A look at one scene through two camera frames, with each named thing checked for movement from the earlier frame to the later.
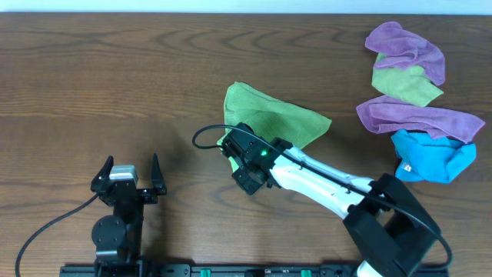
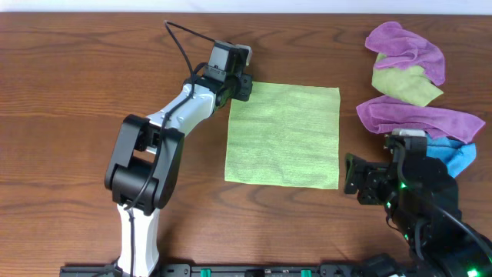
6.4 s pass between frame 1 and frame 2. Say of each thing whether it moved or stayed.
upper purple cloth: stayed
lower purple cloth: stayed
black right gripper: moved
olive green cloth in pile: stayed
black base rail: stayed
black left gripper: moved
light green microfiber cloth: moved
